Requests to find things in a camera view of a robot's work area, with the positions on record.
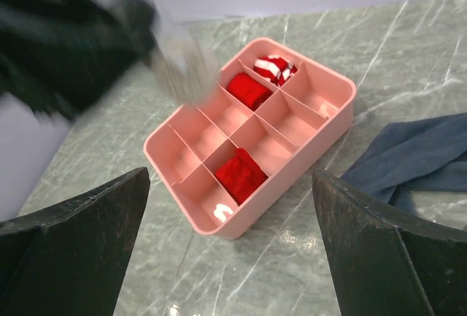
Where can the red white striped cloth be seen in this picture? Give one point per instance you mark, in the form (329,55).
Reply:
(275,69)

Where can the pink divided tray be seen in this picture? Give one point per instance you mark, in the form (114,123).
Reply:
(285,136)

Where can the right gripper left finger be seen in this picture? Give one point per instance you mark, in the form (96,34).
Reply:
(71,258)

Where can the red folded cloth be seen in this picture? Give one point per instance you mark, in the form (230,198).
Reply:
(248,91)

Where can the blue grey towel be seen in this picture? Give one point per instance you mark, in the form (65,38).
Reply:
(422,155)

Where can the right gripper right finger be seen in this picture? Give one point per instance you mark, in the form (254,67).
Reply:
(385,261)

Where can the oil bottle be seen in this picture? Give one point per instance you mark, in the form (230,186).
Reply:
(175,57)

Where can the red knitted cloth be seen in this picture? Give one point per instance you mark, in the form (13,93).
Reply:
(241,176)

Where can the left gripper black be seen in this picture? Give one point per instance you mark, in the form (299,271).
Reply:
(25,55)

